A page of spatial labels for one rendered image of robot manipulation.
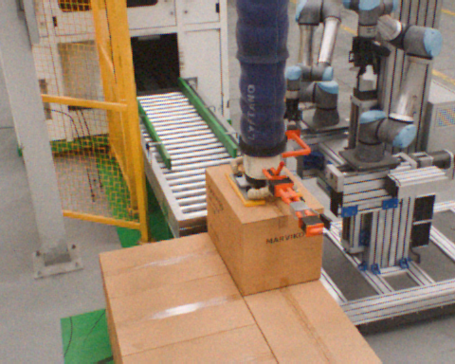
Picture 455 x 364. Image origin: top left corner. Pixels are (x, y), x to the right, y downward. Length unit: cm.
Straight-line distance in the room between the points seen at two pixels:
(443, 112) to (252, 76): 112
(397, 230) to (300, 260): 86
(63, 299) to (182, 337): 140
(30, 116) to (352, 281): 207
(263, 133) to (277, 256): 58
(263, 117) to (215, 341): 100
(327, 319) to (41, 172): 201
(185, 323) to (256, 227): 53
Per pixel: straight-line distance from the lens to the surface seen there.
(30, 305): 407
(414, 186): 319
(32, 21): 367
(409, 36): 302
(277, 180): 282
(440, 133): 349
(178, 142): 462
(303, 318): 290
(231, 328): 284
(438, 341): 374
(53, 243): 426
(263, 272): 297
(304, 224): 251
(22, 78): 380
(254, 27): 269
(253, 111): 282
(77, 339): 374
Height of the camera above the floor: 240
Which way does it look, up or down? 28 degrees down
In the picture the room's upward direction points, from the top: 2 degrees counter-clockwise
